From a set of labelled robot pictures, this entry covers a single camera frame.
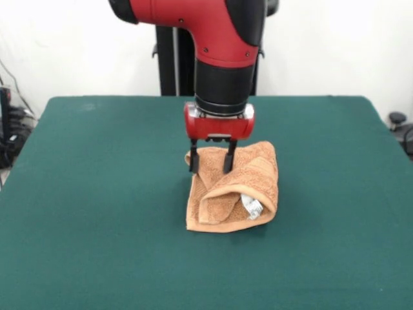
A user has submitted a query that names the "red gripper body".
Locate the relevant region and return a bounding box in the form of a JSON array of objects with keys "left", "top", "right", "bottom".
[{"left": 183, "top": 101, "right": 256, "bottom": 142}]

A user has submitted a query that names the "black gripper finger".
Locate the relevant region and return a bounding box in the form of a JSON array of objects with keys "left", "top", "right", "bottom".
[
  {"left": 223, "top": 139, "right": 239, "bottom": 174},
  {"left": 188, "top": 138, "right": 201, "bottom": 174}
]

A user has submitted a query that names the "tan terry washcloth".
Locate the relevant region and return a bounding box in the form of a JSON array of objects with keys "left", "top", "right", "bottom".
[{"left": 184, "top": 139, "right": 279, "bottom": 233}]

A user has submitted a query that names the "dark green table cloth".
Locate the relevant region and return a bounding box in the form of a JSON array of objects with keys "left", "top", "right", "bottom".
[{"left": 0, "top": 95, "right": 413, "bottom": 310}]

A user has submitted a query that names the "black office chair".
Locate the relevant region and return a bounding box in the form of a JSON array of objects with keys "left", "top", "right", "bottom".
[{"left": 388, "top": 111, "right": 413, "bottom": 162}]

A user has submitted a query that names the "black electrical equipment pile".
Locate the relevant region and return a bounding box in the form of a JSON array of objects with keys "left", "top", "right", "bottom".
[{"left": 0, "top": 85, "right": 39, "bottom": 171}]

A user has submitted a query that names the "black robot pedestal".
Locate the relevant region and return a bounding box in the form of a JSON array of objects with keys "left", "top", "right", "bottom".
[{"left": 151, "top": 0, "right": 281, "bottom": 97}]

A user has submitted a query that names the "grey wall cable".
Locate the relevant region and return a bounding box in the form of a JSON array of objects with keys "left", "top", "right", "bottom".
[{"left": 0, "top": 59, "right": 36, "bottom": 120}]

